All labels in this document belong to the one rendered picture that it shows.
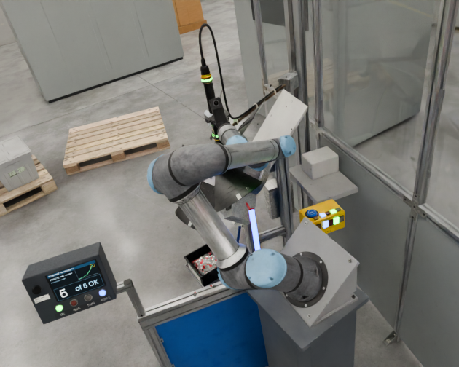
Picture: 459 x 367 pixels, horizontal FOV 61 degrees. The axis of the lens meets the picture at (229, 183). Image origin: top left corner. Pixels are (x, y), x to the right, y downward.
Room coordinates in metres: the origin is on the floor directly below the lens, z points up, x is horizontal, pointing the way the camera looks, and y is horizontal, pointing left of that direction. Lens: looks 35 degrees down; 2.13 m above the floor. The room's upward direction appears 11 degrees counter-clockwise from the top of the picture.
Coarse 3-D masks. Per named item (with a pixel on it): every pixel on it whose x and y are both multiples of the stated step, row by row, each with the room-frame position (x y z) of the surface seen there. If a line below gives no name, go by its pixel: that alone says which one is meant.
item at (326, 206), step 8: (328, 200) 1.27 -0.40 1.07; (304, 208) 1.25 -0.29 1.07; (312, 208) 1.24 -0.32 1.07; (320, 208) 1.23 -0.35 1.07; (328, 208) 1.22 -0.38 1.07; (304, 216) 1.21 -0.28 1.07; (320, 216) 1.18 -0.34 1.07; (328, 216) 1.18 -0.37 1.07; (336, 216) 1.18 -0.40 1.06; (344, 216) 1.19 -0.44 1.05; (336, 224) 1.18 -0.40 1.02; (344, 224) 1.19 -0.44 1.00; (328, 232) 1.17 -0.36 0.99
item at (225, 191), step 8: (216, 176) 1.45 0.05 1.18; (224, 176) 1.43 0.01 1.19; (232, 176) 1.41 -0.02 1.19; (240, 176) 1.40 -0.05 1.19; (248, 176) 1.38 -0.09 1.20; (216, 184) 1.40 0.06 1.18; (224, 184) 1.38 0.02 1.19; (232, 184) 1.36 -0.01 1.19; (240, 184) 1.34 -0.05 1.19; (248, 184) 1.32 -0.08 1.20; (256, 184) 1.29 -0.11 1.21; (216, 192) 1.35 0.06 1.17; (224, 192) 1.33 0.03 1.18; (232, 192) 1.31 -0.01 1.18; (240, 192) 1.29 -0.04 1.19; (248, 192) 1.27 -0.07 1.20; (216, 200) 1.31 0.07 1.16; (224, 200) 1.29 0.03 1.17; (232, 200) 1.26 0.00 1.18; (216, 208) 1.27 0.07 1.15
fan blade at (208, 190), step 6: (204, 186) 1.54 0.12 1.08; (210, 186) 1.53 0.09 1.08; (204, 192) 1.52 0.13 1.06; (210, 192) 1.51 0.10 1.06; (210, 198) 1.50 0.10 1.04; (180, 210) 1.53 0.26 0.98; (180, 216) 1.51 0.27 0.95; (186, 216) 1.49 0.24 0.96; (186, 222) 1.47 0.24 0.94; (192, 228) 1.44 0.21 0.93
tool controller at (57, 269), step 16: (64, 256) 1.05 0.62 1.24; (80, 256) 1.02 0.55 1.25; (96, 256) 1.00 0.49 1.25; (32, 272) 0.98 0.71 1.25; (48, 272) 0.97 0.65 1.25; (64, 272) 0.97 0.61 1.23; (80, 272) 0.98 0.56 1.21; (96, 272) 0.98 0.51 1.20; (112, 272) 1.07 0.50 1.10; (32, 288) 0.94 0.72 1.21; (48, 288) 0.95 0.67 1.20; (80, 288) 0.96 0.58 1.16; (96, 288) 0.96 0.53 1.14; (112, 288) 0.97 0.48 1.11; (48, 304) 0.93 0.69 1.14; (64, 304) 0.93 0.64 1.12; (80, 304) 0.94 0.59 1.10; (96, 304) 0.94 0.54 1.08; (48, 320) 0.91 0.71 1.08
